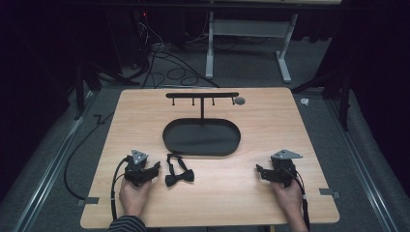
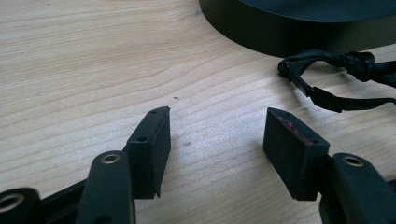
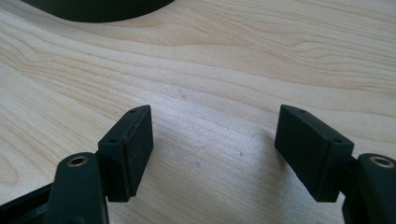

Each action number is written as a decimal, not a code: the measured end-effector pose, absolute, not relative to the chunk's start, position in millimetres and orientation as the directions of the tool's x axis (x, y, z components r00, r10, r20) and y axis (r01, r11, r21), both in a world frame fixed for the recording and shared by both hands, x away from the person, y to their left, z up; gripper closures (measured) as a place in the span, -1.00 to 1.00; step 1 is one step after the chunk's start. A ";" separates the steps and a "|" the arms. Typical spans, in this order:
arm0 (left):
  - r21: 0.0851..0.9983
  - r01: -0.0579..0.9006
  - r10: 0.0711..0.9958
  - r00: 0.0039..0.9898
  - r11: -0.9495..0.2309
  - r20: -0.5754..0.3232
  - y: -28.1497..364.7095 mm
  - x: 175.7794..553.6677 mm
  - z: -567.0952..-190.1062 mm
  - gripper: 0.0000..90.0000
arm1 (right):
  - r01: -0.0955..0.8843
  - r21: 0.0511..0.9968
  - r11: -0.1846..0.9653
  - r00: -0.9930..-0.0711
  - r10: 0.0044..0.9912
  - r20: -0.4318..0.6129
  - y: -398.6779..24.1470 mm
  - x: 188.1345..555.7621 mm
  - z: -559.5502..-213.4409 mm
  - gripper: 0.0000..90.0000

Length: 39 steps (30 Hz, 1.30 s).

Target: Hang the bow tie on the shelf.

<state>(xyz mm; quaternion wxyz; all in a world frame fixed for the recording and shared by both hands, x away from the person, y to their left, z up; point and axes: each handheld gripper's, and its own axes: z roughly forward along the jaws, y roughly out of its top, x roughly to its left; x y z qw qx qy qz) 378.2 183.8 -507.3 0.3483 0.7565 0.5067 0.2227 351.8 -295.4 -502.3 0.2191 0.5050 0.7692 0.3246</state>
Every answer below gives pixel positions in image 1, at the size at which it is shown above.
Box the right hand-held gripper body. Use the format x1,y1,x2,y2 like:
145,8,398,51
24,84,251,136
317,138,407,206
270,148,305,189

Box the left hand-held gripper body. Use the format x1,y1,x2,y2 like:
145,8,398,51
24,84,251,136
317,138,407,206
124,149,153,188

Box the black bow tie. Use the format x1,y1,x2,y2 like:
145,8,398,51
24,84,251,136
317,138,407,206
164,153,195,188

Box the black hook stand with tray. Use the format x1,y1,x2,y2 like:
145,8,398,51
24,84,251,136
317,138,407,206
161,92,242,158

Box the person's left hand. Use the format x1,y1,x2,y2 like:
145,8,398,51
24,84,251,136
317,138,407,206
118,178,153,218

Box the person's right hand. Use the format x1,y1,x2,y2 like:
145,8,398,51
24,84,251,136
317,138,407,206
270,179,305,224

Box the grey tape strip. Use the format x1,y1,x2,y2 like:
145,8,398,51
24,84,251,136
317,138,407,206
318,188,341,200
76,196,101,208

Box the black tripod stand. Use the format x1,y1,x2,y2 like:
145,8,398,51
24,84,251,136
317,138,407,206
290,70,352,132
73,59,141,122

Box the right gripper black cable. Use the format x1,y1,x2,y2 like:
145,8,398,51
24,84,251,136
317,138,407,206
288,167,311,232

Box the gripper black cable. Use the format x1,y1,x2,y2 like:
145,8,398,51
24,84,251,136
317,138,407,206
288,167,311,232
109,156,131,222

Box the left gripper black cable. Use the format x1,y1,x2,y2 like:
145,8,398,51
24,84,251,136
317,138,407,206
109,156,131,222

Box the black floor cable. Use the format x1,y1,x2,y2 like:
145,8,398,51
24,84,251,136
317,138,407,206
63,111,115,201

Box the metal floor rail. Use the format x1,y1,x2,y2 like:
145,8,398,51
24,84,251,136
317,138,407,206
12,90,95,232
324,99,400,232

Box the bundle of black floor cables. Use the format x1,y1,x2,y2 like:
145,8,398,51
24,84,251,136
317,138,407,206
136,13,221,89

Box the white desk frame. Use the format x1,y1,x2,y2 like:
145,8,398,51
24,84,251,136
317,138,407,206
204,11,300,84

